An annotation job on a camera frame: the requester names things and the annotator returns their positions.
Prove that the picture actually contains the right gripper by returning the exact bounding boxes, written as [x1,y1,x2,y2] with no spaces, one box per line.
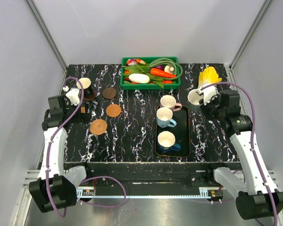
[199,94,226,121]

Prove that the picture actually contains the woven rattan coaster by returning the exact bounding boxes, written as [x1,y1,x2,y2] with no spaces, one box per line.
[90,119,108,136]

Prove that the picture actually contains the grey blue cup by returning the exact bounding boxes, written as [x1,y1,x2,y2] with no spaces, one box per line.
[187,89,203,113]

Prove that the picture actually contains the dark walnut coaster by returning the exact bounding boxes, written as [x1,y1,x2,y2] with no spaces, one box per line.
[102,87,117,99]
[84,91,96,101]

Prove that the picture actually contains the white cup dark body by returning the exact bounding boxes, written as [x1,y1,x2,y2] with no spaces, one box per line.
[76,78,93,93]

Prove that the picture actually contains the pink cup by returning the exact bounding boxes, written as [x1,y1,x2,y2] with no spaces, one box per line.
[160,95,182,112]

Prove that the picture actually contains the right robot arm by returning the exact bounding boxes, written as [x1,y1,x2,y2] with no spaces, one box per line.
[198,87,283,220]

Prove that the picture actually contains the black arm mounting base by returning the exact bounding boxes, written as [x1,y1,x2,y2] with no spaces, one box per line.
[88,162,242,196]

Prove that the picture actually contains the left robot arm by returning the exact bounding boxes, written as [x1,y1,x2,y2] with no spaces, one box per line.
[29,94,93,213]

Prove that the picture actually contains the light blue cup left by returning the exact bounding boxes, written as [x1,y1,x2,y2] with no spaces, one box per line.
[156,107,177,128]

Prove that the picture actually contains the dark blue cup front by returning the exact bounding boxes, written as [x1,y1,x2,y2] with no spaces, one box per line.
[157,131,181,153]

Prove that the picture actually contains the yellow napa cabbage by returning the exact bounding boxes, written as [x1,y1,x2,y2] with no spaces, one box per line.
[198,66,222,88]

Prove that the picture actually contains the black serving tray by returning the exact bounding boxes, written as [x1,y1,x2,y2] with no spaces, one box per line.
[155,106,191,158]

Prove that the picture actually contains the green long beans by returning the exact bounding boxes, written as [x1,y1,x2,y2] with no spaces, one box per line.
[149,57,183,80]

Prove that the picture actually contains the green plastic vegetable tray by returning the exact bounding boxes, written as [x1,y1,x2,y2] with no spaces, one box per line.
[120,56,183,90]

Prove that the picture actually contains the white mushroom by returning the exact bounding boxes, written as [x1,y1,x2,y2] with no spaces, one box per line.
[164,65,175,74]

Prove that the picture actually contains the purple onion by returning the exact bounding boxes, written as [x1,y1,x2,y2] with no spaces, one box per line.
[155,65,165,71]

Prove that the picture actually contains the orange carrot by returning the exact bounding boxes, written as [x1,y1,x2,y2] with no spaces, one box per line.
[150,68,176,78]

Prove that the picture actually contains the white radish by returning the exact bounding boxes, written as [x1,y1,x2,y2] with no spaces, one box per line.
[128,73,150,84]

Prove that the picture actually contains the colourful snack packet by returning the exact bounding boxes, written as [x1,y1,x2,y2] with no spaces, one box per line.
[125,58,147,66]

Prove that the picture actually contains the leafy green vegetable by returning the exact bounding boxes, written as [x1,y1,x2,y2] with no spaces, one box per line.
[122,65,164,89]

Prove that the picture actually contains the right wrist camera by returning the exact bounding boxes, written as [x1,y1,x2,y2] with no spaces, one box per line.
[197,82,216,105]

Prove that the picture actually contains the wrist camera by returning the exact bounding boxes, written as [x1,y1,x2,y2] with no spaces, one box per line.
[62,86,82,106]
[197,82,216,105]

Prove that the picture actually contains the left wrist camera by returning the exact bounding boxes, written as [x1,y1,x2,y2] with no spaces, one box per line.
[62,86,82,106]

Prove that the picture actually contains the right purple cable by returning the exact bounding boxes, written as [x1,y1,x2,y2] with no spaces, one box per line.
[200,81,279,226]

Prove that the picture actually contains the purple cable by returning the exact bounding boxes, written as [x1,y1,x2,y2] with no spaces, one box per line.
[200,81,279,226]
[45,76,127,218]

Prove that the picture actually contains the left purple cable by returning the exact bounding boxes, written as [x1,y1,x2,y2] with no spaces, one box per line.
[45,76,127,218]

